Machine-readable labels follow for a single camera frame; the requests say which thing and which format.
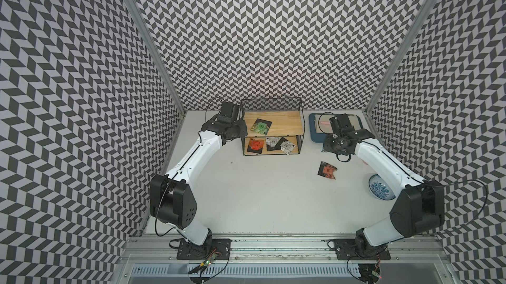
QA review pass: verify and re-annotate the blue patterned bowl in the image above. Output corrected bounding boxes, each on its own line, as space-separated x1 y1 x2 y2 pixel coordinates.
368 175 395 201

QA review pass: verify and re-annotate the blue tray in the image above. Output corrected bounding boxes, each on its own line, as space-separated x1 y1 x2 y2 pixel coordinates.
308 113 364 143

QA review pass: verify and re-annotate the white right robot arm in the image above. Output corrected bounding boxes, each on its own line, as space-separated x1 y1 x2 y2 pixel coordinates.
323 114 445 257

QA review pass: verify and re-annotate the aluminium front rail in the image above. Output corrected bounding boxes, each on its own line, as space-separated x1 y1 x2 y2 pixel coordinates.
119 233 450 264

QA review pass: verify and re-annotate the green tea bag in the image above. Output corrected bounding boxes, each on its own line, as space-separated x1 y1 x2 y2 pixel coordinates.
250 119 272 136

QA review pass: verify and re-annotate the aluminium corner post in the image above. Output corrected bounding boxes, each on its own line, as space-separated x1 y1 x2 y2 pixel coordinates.
364 0 438 115
123 0 186 116

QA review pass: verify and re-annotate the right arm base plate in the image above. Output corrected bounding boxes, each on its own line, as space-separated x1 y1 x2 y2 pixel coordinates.
329 239 391 261

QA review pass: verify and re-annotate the aluminium corner post right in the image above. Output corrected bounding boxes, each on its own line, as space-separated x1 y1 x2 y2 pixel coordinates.
364 0 438 115

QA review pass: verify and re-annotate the red tea bag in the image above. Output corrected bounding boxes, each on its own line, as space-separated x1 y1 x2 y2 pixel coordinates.
318 161 337 179
246 138 265 154

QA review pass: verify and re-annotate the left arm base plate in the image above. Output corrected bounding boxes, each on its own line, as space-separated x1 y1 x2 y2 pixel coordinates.
177 239 231 261

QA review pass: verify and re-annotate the beige cloth on tray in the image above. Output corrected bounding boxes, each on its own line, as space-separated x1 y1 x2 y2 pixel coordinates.
314 114 363 134

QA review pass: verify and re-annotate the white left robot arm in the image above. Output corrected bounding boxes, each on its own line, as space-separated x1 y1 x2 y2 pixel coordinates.
150 102 247 247

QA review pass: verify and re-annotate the black wire wooden shelf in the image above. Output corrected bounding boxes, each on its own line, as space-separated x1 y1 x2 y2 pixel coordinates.
241 97 306 156

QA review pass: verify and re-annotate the aluminium corner post left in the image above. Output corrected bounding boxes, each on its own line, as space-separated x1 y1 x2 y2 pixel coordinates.
123 0 186 116

